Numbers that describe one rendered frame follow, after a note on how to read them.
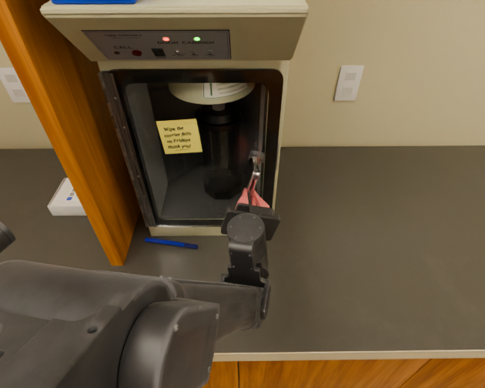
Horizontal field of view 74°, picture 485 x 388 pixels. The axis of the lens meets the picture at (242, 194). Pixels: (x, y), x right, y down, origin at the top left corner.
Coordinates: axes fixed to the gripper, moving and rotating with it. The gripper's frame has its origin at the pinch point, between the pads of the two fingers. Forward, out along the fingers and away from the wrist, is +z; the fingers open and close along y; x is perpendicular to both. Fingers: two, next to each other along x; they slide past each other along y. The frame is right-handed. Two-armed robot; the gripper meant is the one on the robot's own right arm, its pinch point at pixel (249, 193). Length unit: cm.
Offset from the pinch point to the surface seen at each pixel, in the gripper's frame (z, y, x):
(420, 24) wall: 49, -43, -29
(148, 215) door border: 4.1, 20.5, 16.9
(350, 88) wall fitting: 48, -33, -7
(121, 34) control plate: -3.0, 24.7, -27.3
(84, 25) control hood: -4.3, 28.8, -27.7
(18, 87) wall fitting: 48, 69, 17
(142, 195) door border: 4.2, 22.1, 10.1
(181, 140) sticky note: 4.3, 15.4, -6.9
